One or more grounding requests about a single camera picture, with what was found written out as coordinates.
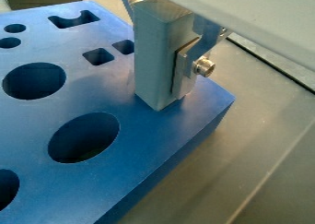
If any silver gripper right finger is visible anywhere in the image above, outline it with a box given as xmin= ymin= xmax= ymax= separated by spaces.
xmin=171 ymin=15 xmax=231 ymax=100

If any light blue rectangle block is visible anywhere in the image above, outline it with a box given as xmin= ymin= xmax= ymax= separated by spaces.
xmin=134 ymin=0 xmax=198 ymax=111

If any blue shape sorter board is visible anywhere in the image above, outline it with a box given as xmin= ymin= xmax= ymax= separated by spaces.
xmin=0 ymin=1 xmax=234 ymax=224

